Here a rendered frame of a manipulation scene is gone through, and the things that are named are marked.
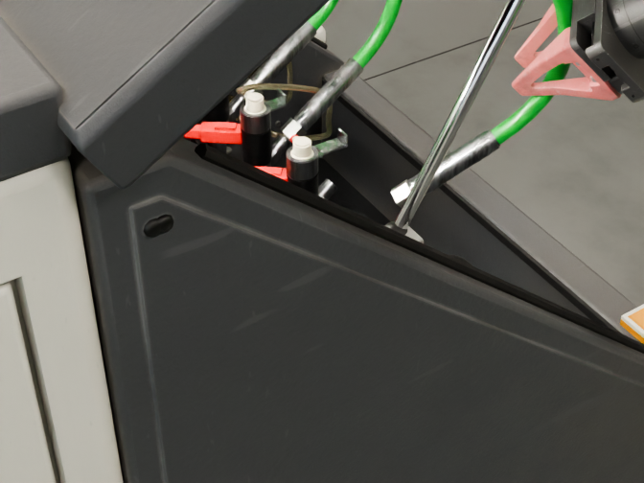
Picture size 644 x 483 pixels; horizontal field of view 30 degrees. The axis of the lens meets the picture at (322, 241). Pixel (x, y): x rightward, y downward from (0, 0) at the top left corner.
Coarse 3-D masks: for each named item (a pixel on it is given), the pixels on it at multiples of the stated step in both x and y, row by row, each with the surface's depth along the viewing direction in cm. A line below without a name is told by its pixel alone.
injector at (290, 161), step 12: (288, 156) 104; (312, 156) 104; (288, 168) 104; (300, 168) 103; (312, 168) 104; (288, 180) 105; (300, 180) 104; (312, 180) 105; (312, 192) 106; (324, 192) 108
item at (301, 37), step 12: (336, 0) 117; (324, 12) 117; (312, 24) 117; (300, 36) 117; (312, 36) 118; (288, 48) 117; (300, 48) 118; (276, 60) 117; (288, 60) 118; (264, 72) 117; (276, 72) 118
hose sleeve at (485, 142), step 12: (492, 132) 96; (468, 144) 96; (480, 144) 96; (492, 144) 96; (456, 156) 96; (468, 156) 96; (480, 156) 96; (444, 168) 97; (456, 168) 96; (408, 180) 98; (432, 180) 97; (444, 180) 97
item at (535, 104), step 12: (564, 0) 88; (564, 12) 89; (564, 24) 90; (552, 72) 93; (564, 72) 92; (540, 96) 94; (552, 96) 94; (528, 108) 94; (540, 108) 94; (516, 120) 95; (528, 120) 95; (504, 132) 95; (516, 132) 95
